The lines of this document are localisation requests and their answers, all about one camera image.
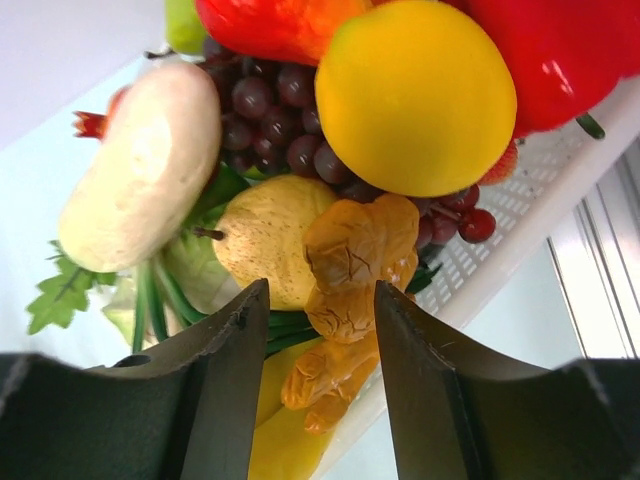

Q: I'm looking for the yellow banana bunch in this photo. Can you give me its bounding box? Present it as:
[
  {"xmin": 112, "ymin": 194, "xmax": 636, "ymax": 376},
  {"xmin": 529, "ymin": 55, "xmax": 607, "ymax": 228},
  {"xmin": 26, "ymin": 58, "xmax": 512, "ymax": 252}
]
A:
[{"xmin": 248, "ymin": 339, "xmax": 333, "ymax": 480}]

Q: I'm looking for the dark purple grape bunch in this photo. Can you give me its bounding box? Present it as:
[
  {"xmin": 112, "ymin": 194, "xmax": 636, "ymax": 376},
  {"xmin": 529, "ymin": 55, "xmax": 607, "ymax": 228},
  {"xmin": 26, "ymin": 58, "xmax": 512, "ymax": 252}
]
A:
[{"xmin": 201, "ymin": 37, "xmax": 497, "ymax": 249}]

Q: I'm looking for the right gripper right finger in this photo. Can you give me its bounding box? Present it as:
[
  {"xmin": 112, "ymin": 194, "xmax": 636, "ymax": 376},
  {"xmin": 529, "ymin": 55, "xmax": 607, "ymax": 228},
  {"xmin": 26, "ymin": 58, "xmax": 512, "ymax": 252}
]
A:
[{"xmin": 375, "ymin": 282, "xmax": 639, "ymax": 479}]

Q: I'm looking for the yellow pear toy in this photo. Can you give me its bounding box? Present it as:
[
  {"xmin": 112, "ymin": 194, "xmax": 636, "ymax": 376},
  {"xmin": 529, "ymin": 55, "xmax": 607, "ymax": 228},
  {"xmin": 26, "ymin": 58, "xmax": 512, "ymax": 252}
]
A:
[{"xmin": 194, "ymin": 174, "xmax": 337, "ymax": 311}]

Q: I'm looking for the green leaf toy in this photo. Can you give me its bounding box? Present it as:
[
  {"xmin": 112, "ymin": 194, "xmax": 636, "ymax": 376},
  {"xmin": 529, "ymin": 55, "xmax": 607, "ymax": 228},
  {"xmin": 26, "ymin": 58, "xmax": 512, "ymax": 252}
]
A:
[{"xmin": 26, "ymin": 240, "xmax": 117, "ymax": 335}]

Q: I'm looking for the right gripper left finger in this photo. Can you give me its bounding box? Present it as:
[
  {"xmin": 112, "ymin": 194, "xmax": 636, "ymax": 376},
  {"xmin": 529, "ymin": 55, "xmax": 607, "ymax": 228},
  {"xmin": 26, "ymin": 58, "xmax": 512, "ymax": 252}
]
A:
[{"xmin": 1, "ymin": 280, "xmax": 269, "ymax": 479}]

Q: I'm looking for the red apple toy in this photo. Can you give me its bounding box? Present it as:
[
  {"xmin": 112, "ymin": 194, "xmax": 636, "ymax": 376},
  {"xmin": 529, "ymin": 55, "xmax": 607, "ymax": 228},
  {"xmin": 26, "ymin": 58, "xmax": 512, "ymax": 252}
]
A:
[{"xmin": 195, "ymin": 0, "xmax": 373, "ymax": 66}]

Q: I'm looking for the yellow orange fruit toy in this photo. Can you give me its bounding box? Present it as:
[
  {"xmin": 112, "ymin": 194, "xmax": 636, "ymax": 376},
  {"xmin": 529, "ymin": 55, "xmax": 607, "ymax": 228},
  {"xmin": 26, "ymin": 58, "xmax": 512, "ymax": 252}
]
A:
[{"xmin": 315, "ymin": 1, "xmax": 517, "ymax": 197}]

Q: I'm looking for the white plastic food basket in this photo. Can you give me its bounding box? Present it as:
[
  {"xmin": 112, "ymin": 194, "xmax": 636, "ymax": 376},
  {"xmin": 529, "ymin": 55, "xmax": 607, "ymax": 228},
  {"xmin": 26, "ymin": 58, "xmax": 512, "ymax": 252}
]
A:
[{"xmin": 316, "ymin": 80, "xmax": 639, "ymax": 477}]

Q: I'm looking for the green pear toy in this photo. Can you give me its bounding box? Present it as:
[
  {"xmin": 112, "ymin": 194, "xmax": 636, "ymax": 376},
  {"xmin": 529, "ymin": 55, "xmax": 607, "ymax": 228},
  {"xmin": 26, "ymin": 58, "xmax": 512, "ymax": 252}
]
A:
[{"xmin": 164, "ymin": 0, "xmax": 207, "ymax": 56}]

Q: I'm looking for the white radish toy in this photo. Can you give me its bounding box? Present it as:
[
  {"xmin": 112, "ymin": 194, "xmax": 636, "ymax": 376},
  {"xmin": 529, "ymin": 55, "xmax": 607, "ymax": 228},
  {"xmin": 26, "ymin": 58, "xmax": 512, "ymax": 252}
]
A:
[{"xmin": 58, "ymin": 61, "xmax": 222, "ymax": 273}]

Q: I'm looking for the red bell pepper toy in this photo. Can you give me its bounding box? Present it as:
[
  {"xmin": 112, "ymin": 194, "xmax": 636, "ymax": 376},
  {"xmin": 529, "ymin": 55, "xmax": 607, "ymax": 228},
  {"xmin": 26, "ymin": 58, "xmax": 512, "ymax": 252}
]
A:
[{"xmin": 453, "ymin": 0, "xmax": 639, "ymax": 138}]

